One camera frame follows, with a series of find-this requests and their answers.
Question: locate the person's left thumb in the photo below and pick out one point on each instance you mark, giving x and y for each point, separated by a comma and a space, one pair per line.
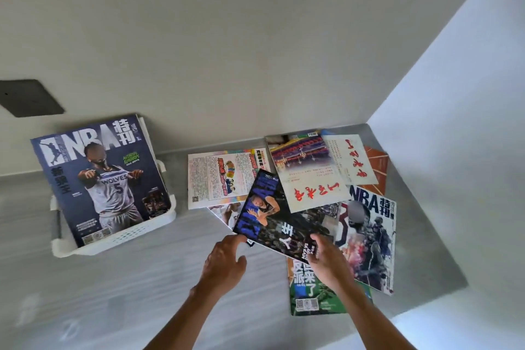
241, 265

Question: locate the red building photo magazine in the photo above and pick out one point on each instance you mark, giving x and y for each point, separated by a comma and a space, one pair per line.
307, 173

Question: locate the white colourful text magazine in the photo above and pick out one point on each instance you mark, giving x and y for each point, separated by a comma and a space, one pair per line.
217, 177

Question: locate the dark basketball magazine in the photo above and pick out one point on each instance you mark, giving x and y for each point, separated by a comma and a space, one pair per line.
274, 218

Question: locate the white plastic basket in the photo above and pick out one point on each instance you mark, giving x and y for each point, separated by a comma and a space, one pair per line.
135, 233

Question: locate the blue basketball player magazine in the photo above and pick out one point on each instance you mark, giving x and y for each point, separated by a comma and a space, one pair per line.
102, 181

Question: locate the person's right forearm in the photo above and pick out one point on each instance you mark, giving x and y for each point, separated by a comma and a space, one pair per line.
369, 317

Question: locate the person's right thumb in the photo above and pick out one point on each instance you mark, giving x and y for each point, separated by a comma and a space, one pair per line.
313, 254

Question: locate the green cover magazine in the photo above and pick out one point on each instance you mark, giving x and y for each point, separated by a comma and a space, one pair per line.
305, 294

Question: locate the person's right hand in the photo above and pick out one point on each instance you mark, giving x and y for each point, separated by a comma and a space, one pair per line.
330, 265

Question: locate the white player photo magazine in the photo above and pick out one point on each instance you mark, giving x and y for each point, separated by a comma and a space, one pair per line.
225, 214

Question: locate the dark grey wall plate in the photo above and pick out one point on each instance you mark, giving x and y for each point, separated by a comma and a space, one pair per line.
28, 97

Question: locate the orange basketball court magazine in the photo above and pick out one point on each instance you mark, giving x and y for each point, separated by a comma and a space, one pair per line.
379, 169

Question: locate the person's left forearm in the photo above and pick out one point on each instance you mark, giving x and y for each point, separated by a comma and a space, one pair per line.
180, 321

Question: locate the white red calligraphy booklet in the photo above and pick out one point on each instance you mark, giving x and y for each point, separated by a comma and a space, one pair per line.
352, 157

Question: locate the white blue basketball magazine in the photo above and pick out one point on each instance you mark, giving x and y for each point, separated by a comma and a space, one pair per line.
371, 239

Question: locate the person's left hand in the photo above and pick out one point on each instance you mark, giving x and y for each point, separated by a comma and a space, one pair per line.
221, 265

